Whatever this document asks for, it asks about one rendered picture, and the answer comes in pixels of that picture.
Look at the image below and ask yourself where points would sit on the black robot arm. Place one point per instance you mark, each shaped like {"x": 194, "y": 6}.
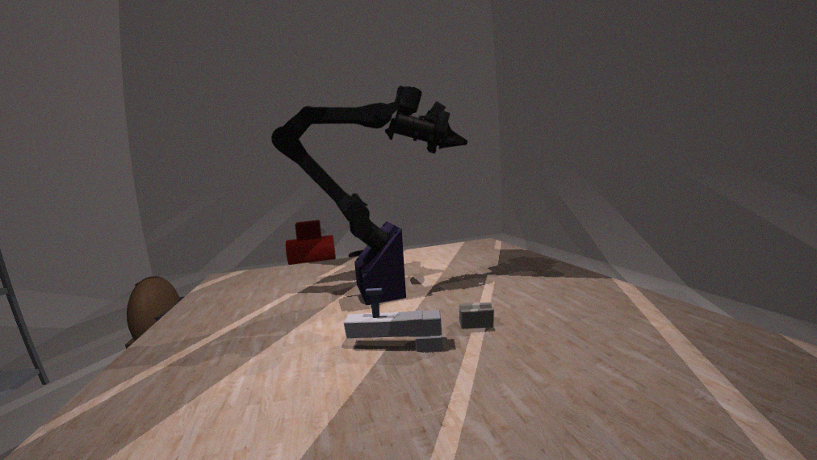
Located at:
{"x": 374, "y": 115}

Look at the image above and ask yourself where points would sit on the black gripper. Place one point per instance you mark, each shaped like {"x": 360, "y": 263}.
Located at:
{"x": 436, "y": 133}

